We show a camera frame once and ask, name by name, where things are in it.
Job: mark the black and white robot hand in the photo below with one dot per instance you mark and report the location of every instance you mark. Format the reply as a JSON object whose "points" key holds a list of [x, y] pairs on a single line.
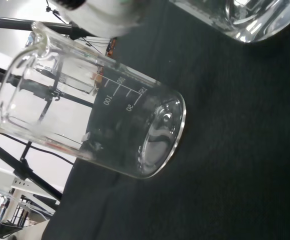
{"points": [[105, 17]]}

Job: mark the black tripod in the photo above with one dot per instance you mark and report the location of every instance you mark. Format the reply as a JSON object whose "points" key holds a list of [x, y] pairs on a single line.
{"points": [[35, 25]]}

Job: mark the black cloth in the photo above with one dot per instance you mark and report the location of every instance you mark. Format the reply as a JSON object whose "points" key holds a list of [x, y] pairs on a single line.
{"points": [[235, 150]]}

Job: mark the white table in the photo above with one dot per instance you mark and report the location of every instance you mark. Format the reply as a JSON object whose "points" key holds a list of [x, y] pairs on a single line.
{"points": [[0, 175]]}

